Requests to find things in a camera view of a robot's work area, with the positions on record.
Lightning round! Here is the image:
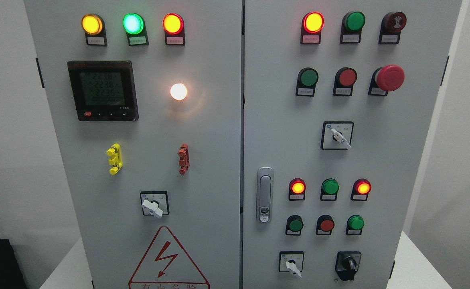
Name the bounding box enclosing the lit green indicator light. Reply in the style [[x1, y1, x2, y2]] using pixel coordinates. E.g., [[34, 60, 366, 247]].
[[123, 13, 149, 46]]

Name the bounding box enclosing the silver door lock handle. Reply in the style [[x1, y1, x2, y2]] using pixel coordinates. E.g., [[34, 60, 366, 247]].
[[256, 167, 274, 224]]

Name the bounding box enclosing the red push button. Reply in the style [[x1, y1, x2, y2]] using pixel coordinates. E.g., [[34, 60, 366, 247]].
[[332, 67, 357, 96], [316, 214, 335, 235]]

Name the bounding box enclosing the white selector switch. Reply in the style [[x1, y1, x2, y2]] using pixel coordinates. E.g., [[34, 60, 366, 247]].
[[320, 121, 354, 150], [279, 251, 304, 278]]

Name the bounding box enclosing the white selector switch upper right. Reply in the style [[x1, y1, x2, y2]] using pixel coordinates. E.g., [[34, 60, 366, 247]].
[[320, 121, 354, 150]]

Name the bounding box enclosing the green push button upper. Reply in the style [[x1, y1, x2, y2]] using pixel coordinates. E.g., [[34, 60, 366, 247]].
[[296, 67, 319, 97]]

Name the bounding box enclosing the white selector switch bottom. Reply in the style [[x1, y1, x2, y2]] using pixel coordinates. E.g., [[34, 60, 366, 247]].
[[279, 251, 304, 278]]

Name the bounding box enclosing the green lamp button lower right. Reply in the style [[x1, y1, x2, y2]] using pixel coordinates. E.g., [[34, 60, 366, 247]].
[[345, 215, 365, 236]]

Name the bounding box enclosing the yellow terminal connector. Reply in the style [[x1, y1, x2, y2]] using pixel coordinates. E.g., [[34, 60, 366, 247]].
[[105, 143, 123, 175]]

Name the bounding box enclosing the black rotary knob switch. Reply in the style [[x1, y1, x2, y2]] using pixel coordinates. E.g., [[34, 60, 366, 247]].
[[335, 251, 361, 281]]

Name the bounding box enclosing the red indicator light top right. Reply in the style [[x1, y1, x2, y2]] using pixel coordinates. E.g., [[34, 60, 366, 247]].
[[300, 11, 324, 45]]

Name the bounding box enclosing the red indicator light lower right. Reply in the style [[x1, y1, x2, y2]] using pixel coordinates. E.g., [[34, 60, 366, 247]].
[[350, 179, 371, 201]]

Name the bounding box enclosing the red terminal connector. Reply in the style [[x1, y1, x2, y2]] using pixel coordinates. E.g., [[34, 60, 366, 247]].
[[178, 143, 190, 175]]

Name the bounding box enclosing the red push button upper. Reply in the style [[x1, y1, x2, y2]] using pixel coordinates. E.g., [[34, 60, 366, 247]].
[[332, 67, 357, 96]]

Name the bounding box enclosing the red push button lower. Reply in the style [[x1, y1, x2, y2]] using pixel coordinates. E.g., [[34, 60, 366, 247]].
[[316, 214, 335, 235]]

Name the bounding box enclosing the green indicator light lower middle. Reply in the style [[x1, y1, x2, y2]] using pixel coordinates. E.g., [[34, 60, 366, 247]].
[[320, 179, 339, 201]]

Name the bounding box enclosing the dark red buzzer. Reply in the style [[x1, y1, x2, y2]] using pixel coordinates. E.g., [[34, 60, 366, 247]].
[[379, 11, 407, 44]]

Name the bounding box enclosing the green indicator light top right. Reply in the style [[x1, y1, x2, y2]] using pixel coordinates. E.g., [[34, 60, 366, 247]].
[[339, 11, 366, 44]]

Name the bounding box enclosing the grey electrical control cabinet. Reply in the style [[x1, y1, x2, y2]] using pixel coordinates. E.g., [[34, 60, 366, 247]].
[[24, 0, 462, 289]]

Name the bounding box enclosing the red indicator light lower left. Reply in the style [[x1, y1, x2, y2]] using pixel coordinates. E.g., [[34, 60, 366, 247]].
[[288, 178, 306, 201]]

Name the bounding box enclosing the red high voltage warning sticker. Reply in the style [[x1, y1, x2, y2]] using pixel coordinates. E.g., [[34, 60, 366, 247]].
[[128, 226, 211, 289]]

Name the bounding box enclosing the green push button lower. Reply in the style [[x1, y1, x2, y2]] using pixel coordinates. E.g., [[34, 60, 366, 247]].
[[285, 215, 304, 236]]

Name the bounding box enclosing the yellow indicator light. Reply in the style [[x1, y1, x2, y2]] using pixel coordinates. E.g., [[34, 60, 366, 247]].
[[81, 14, 108, 46]]

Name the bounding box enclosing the white lit indicator lamp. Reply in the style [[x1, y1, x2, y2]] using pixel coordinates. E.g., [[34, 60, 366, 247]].
[[170, 83, 188, 101]]

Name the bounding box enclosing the red indicator light left door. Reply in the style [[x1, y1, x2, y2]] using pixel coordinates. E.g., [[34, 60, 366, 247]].
[[163, 13, 186, 46]]

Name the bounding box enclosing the white selector switch left door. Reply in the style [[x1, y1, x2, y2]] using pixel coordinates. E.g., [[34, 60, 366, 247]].
[[140, 191, 169, 218]]

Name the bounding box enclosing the red emergency stop button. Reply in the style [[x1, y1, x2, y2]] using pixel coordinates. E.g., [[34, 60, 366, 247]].
[[368, 64, 405, 96]]

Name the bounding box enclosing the green push button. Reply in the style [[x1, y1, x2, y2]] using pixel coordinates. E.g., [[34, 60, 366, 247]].
[[296, 67, 319, 97], [285, 215, 304, 236]]

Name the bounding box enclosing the black digital power meter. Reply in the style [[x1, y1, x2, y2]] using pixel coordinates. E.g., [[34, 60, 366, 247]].
[[67, 61, 138, 122]]

